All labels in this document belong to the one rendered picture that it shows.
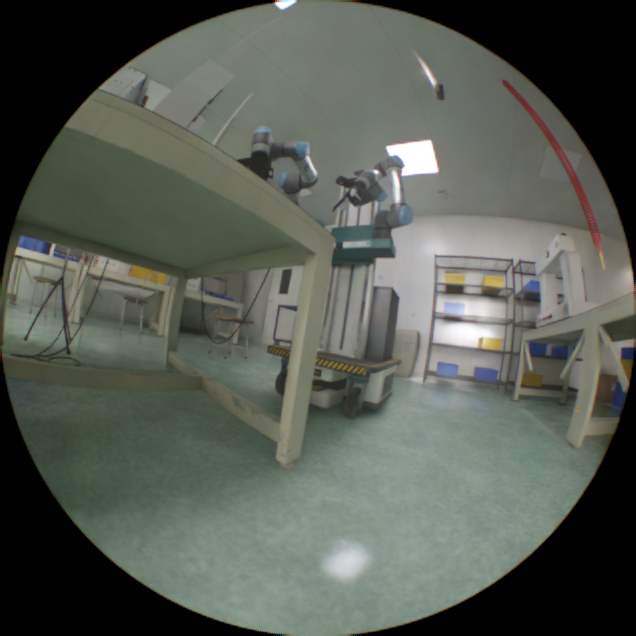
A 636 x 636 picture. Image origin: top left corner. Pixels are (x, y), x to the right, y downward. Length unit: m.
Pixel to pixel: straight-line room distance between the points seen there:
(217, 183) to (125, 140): 0.20
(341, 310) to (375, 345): 0.34
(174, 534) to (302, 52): 2.85
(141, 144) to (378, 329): 1.50
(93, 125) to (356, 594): 0.85
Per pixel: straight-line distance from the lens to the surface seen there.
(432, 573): 0.56
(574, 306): 1.89
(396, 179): 1.47
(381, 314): 1.52
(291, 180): 1.37
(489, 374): 3.08
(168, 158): 0.42
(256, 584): 0.47
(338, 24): 2.39
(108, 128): 0.44
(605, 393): 4.06
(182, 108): 0.70
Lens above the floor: 0.44
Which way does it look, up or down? 4 degrees up
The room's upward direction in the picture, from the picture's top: 9 degrees clockwise
